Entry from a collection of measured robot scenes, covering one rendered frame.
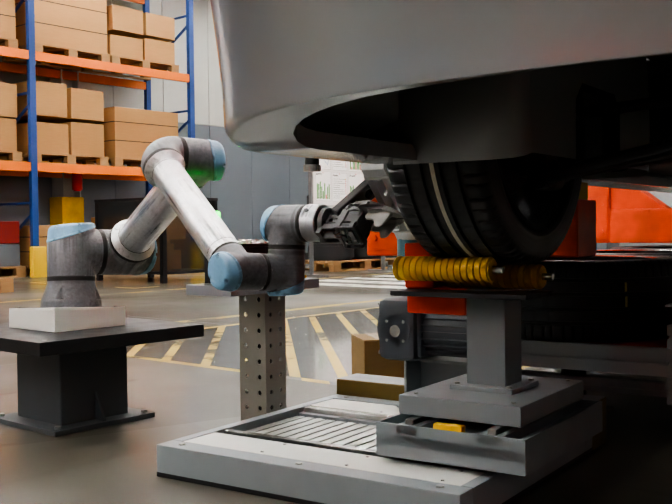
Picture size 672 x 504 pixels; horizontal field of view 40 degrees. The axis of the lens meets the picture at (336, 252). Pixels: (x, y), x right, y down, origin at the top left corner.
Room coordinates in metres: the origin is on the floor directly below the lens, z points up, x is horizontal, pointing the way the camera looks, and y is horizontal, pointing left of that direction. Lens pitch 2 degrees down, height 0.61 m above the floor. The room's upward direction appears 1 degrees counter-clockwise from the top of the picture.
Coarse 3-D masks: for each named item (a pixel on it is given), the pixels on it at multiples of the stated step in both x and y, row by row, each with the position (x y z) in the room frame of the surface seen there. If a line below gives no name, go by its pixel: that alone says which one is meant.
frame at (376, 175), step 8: (368, 168) 2.09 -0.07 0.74; (376, 168) 2.08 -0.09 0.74; (384, 168) 2.07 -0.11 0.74; (368, 176) 2.10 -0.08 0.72; (376, 176) 2.09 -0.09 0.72; (384, 176) 2.08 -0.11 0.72; (376, 184) 2.12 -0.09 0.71; (384, 184) 2.10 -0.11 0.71; (376, 192) 2.13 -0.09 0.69; (384, 192) 2.16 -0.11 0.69; (392, 192) 2.11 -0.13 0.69; (384, 200) 2.15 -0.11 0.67; (392, 200) 2.18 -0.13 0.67; (400, 232) 2.20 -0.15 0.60; (408, 232) 2.19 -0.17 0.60
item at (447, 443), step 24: (576, 408) 2.31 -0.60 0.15; (600, 408) 2.30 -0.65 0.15; (384, 432) 2.09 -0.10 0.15; (408, 432) 2.06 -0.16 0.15; (432, 432) 2.02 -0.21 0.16; (456, 432) 1.99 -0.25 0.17; (480, 432) 2.08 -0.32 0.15; (504, 432) 1.98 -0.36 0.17; (528, 432) 2.05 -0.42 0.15; (552, 432) 2.03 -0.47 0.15; (576, 432) 2.16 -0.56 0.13; (408, 456) 2.06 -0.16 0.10; (432, 456) 2.02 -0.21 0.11; (456, 456) 1.99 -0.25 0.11; (480, 456) 1.96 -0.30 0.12; (504, 456) 1.93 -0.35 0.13; (528, 456) 1.92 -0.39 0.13; (552, 456) 2.03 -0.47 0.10
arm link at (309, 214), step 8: (304, 208) 2.19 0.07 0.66; (312, 208) 2.19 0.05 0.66; (320, 208) 2.20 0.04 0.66; (304, 216) 2.19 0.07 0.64; (312, 216) 2.18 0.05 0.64; (304, 224) 2.19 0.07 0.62; (312, 224) 2.17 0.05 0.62; (304, 232) 2.19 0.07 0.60; (312, 232) 2.18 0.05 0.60; (312, 240) 2.21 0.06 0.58
